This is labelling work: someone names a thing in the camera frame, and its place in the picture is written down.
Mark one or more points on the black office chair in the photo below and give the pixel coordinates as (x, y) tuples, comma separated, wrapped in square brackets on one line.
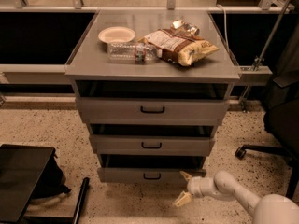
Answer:
[(281, 102)]

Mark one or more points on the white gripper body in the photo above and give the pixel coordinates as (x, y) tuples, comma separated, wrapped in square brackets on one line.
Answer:
[(195, 186)]

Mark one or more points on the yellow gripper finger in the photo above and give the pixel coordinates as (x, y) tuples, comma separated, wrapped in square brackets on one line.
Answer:
[(186, 176), (183, 198)]

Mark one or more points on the grey drawer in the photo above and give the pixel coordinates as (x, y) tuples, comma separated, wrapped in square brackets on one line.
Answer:
[(141, 102), (149, 169), (158, 140)]

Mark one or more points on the grey bottom drawer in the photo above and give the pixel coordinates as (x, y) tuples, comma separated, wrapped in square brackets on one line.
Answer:
[(149, 169)]

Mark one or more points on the grey drawer cabinet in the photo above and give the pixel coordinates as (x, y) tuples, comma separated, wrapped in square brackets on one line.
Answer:
[(91, 61)]

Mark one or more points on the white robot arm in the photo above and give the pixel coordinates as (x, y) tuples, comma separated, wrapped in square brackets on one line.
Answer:
[(269, 209)]

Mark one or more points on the grey middle drawer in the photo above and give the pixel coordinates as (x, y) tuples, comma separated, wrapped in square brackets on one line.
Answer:
[(158, 140)]

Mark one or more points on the grey top drawer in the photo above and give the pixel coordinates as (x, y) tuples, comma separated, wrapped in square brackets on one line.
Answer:
[(141, 102)]

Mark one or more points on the white paper bowl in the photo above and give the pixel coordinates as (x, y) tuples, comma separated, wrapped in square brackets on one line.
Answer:
[(116, 34)]

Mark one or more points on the black bag on floor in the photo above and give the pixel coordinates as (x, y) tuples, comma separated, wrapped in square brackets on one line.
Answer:
[(51, 182)]

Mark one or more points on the clear plastic water bottle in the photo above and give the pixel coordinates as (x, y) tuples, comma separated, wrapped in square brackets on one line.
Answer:
[(133, 51)]

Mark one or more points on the yellow brown chip bag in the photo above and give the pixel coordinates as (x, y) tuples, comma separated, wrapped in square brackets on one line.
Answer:
[(180, 47)]

